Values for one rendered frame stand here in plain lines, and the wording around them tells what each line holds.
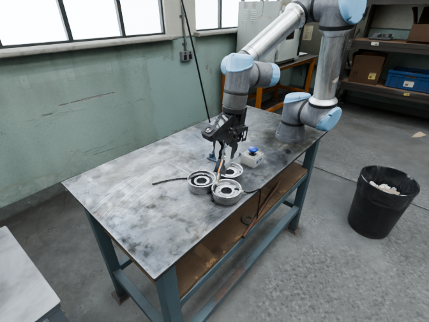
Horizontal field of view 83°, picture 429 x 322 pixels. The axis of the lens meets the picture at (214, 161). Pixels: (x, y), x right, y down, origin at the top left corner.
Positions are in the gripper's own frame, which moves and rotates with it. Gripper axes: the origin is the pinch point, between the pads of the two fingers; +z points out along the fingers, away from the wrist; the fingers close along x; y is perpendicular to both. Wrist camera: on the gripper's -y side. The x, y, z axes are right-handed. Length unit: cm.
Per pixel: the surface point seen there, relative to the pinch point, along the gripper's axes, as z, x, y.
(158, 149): 11.5, 42.2, 4.0
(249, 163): 6.5, 1.2, 20.7
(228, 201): 9.4, -8.1, -3.8
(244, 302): 89, -11, 23
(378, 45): -52, 35, 337
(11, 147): 47, 162, -36
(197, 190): 9.9, 3.9, -6.8
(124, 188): 15.1, 27.1, -22.3
